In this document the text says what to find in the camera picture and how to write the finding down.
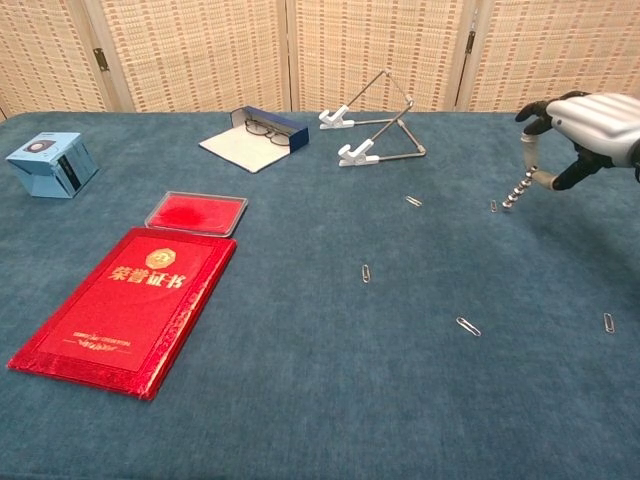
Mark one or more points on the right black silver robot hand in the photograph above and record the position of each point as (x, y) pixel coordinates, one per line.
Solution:
(595, 125)

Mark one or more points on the silver magnetic bead rod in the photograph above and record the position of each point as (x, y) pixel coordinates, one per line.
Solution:
(520, 190)

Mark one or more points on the silver paper clip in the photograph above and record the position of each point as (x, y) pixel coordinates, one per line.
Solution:
(609, 323)
(413, 201)
(366, 274)
(468, 326)
(494, 206)

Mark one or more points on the woven folding screen panel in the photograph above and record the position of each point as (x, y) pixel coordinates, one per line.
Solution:
(45, 55)
(375, 40)
(550, 45)
(200, 50)

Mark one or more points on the dark metal screen hinge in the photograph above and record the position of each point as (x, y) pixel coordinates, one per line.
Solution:
(101, 59)
(470, 42)

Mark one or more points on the black rimmed eyeglasses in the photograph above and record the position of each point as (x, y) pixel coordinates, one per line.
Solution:
(276, 138)

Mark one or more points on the open blue glasses case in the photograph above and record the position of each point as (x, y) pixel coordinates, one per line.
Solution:
(240, 150)

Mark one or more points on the blue table mat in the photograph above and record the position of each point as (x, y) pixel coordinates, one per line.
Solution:
(320, 375)

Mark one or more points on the red ink pad case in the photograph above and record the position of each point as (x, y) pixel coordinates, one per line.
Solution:
(195, 212)

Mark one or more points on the red honor certificate folder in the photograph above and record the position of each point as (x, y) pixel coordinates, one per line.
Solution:
(125, 315)

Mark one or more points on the light blue cardboard box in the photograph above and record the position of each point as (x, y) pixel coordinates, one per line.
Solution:
(45, 165)

